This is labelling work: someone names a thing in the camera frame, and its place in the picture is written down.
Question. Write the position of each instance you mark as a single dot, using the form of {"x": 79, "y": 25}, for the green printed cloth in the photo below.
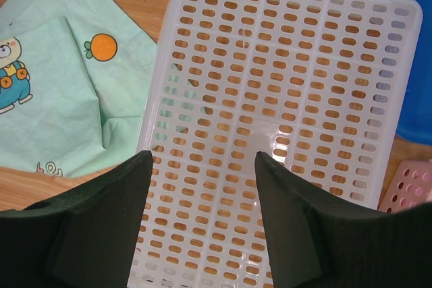
{"x": 75, "y": 77}

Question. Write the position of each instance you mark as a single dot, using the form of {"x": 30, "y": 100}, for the blue plastic tub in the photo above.
{"x": 415, "y": 118}

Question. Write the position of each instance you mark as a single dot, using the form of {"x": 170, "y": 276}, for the pink perforated basket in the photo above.
{"x": 410, "y": 186}

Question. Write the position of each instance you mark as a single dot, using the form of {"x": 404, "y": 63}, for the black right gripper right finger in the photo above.
{"x": 316, "y": 239}

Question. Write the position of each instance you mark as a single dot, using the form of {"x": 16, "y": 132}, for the white perforated basket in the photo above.
{"x": 318, "y": 85}

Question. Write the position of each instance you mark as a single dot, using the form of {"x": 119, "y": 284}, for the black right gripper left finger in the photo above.
{"x": 84, "y": 237}

